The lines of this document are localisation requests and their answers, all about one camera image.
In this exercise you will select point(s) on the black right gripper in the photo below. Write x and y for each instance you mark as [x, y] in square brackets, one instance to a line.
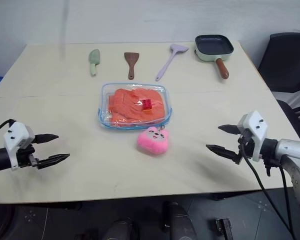
[246, 145]

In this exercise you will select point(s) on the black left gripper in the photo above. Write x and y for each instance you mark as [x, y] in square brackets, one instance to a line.
[25, 158]

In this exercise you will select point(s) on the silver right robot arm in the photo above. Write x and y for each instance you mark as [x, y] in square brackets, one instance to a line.
[293, 155]

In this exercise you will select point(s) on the clear pouch with orange cloth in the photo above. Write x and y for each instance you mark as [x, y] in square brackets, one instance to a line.
[105, 110]

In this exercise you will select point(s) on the orange cloth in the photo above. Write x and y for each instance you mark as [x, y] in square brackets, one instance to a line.
[127, 105]

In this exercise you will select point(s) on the red toy building block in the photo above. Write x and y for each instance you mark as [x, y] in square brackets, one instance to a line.
[147, 104]

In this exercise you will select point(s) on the black ribbed block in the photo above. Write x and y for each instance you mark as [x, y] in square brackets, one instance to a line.
[223, 228]

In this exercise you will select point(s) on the green square frying pan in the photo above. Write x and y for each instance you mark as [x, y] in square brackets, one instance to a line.
[212, 47]

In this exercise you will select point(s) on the black office chair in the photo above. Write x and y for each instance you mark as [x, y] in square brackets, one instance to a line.
[287, 62]

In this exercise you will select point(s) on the green toy knife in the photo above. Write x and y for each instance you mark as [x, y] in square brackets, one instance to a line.
[93, 60]

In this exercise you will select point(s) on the purple silicone spatula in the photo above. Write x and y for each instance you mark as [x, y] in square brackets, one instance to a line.
[170, 58]

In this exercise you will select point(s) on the brown wooden spatula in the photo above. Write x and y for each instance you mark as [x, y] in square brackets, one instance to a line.
[131, 60]

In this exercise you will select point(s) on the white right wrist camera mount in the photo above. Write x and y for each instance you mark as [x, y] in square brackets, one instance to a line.
[256, 125]

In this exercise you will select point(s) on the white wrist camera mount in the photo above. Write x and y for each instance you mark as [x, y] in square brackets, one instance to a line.
[15, 135]
[256, 125]

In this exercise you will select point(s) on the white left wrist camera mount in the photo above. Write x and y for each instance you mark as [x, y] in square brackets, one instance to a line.
[15, 135]

